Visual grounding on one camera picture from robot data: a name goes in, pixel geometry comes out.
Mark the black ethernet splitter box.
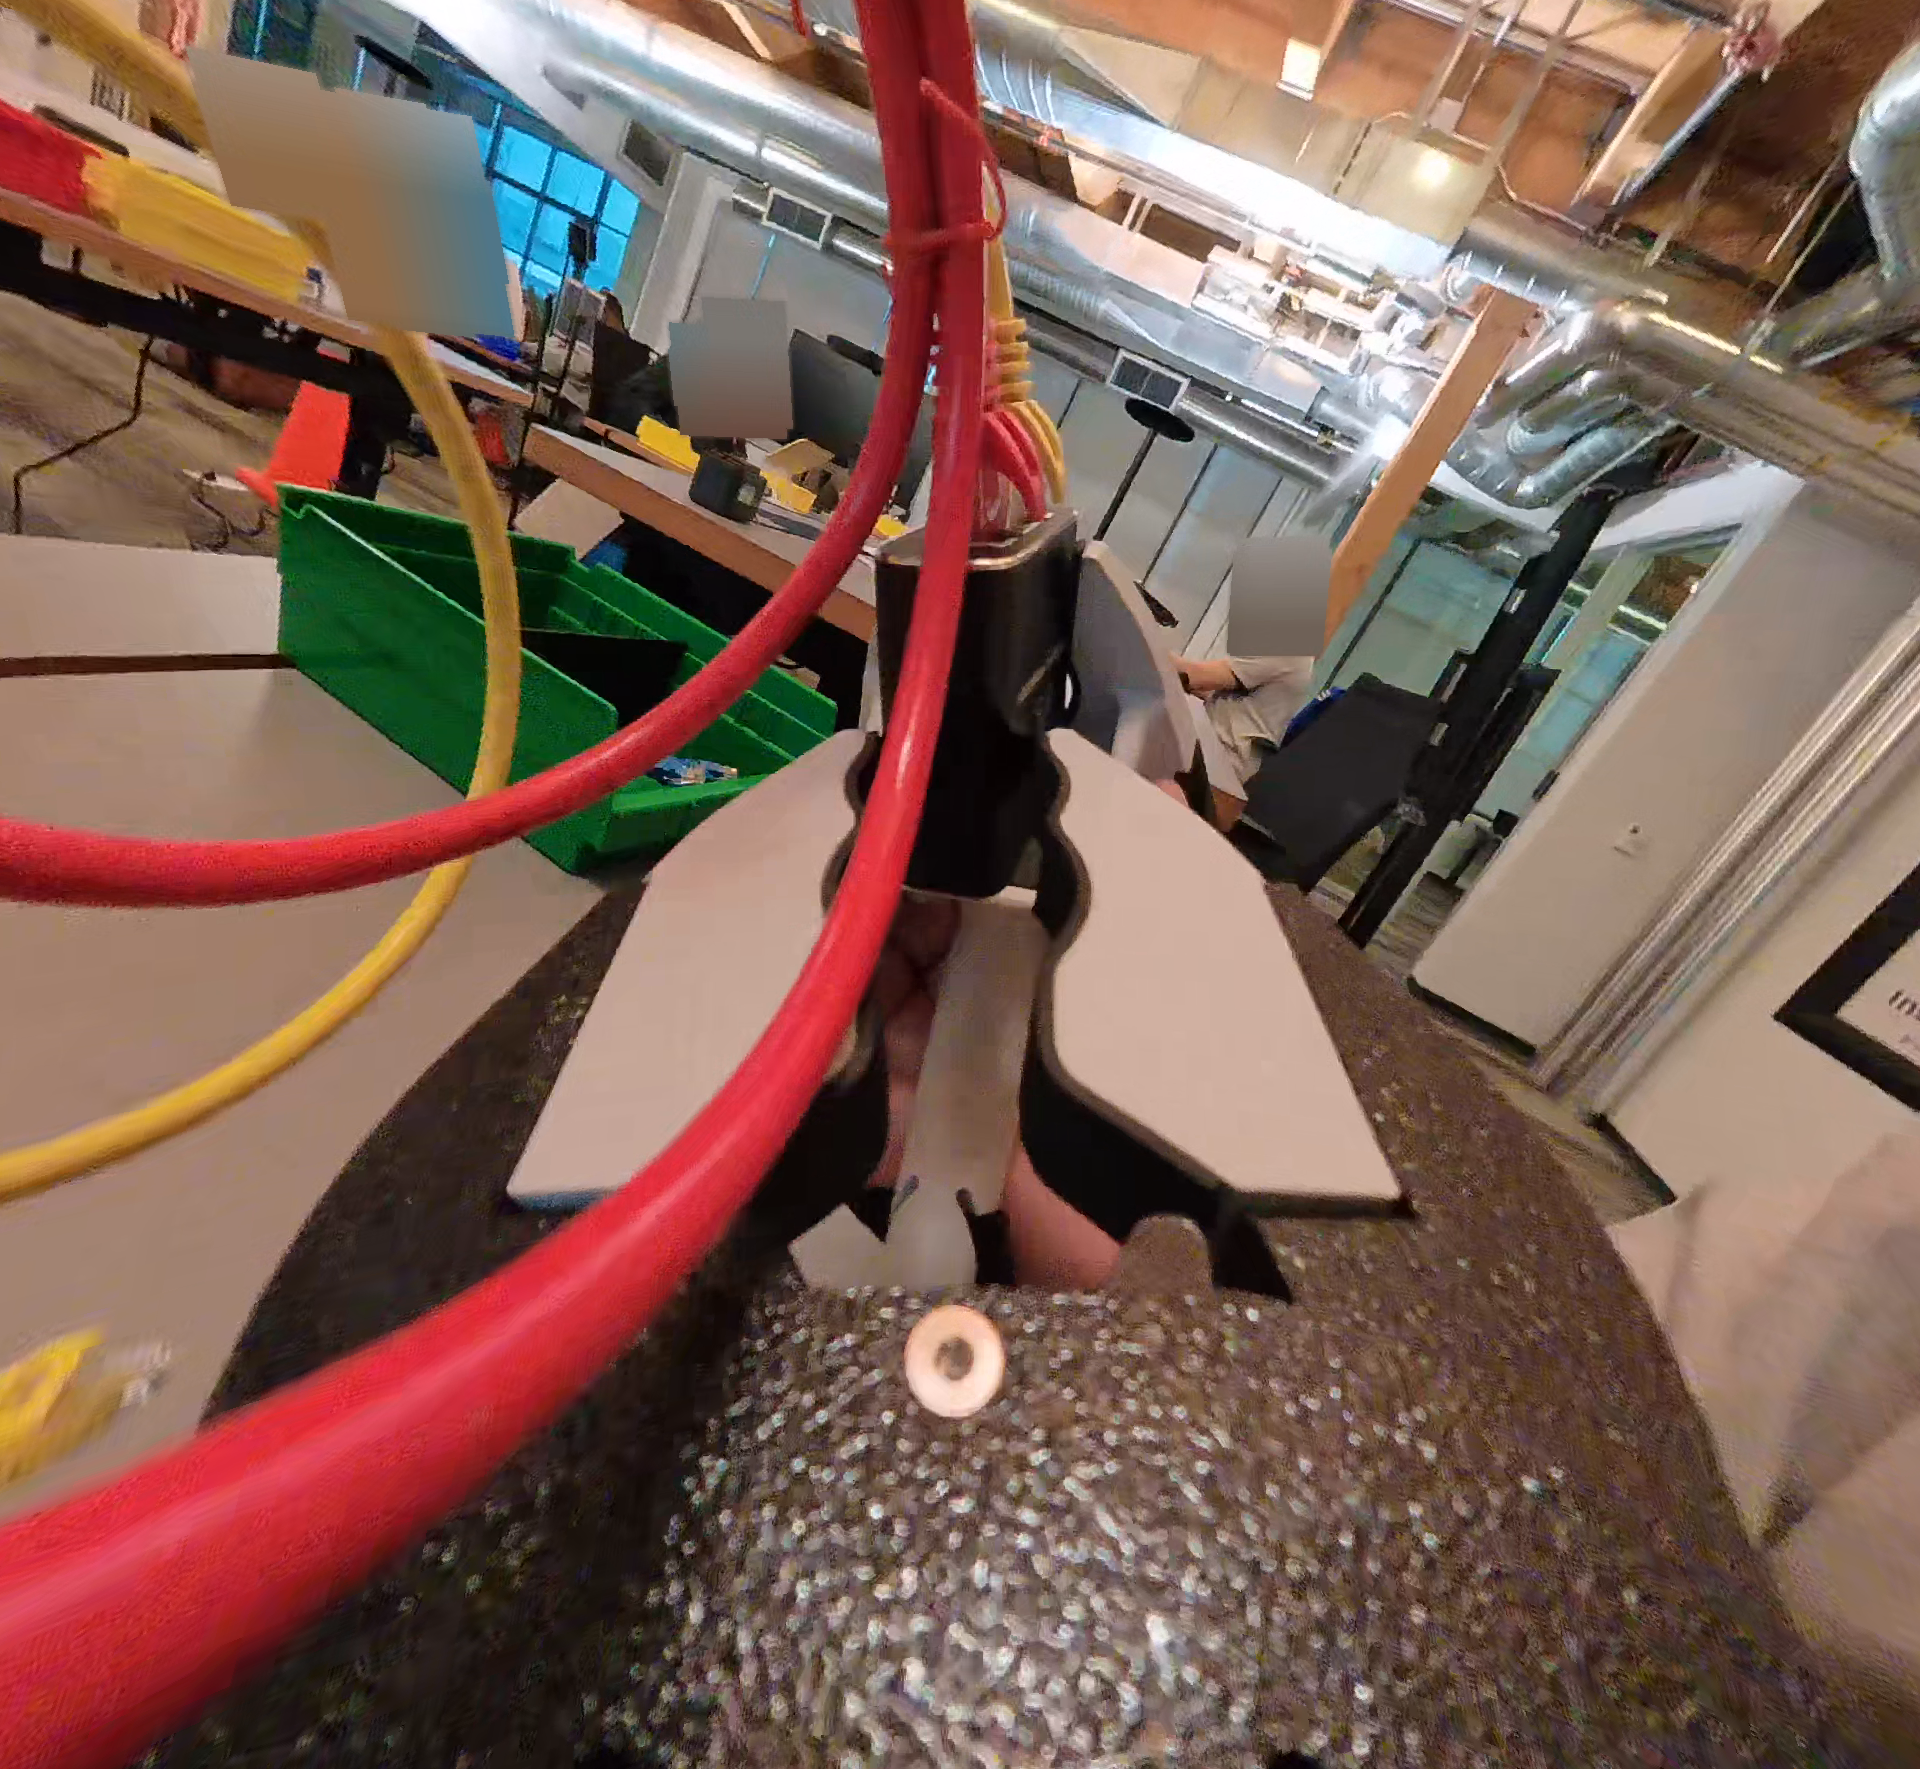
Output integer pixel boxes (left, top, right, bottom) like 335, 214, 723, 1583
873, 510, 1084, 900

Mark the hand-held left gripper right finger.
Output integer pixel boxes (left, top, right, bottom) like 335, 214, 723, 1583
1028, 728, 1415, 1267

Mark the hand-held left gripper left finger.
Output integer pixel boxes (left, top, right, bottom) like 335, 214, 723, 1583
508, 732, 886, 1254

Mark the silver ventilation duct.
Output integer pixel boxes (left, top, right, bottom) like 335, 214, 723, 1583
344, 0, 1920, 518

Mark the yellow cable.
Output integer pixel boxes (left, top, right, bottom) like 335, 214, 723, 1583
0, 0, 1071, 1485

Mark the black framed wall poster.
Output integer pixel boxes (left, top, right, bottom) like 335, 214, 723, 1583
1773, 866, 1920, 1093

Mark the orange traffic cone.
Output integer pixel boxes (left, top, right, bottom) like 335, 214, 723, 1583
236, 382, 353, 511

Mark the red ethernet cable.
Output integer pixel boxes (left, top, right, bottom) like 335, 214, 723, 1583
0, 0, 1051, 1769

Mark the wood-edged office table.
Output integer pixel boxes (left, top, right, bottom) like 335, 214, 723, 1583
522, 422, 884, 645
0, 186, 542, 495

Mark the black office chair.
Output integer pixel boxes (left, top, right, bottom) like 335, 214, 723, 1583
1242, 671, 1446, 889

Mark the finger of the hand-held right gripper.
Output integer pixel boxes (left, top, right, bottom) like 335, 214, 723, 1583
1069, 543, 1204, 813

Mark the yellow parts tray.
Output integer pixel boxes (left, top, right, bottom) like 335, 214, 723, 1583
81, 149, 324, 304

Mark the black display screen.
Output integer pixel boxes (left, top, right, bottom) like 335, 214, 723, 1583
786, 329, 940, 511

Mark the black floor lamp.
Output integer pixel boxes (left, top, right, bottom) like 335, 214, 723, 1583
1103, 394, 1195, 556

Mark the wooden support pillar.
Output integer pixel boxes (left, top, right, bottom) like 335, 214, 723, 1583
1325, 283, 1547, 601

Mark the red parts tray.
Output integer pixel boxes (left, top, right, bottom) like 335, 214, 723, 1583
0, 95, 101, 218

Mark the green plastic bin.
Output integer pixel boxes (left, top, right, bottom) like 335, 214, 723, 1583
278, 483, 840, 878

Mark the person's right hand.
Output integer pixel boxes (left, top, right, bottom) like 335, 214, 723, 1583
870, 899, 1129, 1295

